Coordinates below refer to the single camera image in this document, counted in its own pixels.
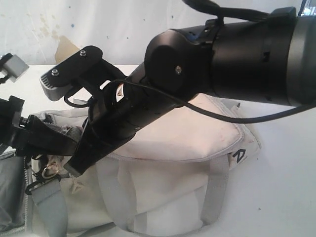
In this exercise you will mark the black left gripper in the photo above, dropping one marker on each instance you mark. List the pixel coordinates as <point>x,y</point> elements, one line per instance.
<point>31,135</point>

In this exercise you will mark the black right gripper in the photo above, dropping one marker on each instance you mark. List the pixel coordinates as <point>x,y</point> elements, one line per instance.
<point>130,105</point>

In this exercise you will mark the white fabric duffel bag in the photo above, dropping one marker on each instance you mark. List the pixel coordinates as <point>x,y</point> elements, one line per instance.
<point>168,181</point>

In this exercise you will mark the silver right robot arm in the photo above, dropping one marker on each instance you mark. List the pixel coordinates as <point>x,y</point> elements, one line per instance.
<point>271,61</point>

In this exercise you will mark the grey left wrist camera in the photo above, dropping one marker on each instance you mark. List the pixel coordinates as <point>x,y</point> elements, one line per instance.
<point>13,67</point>

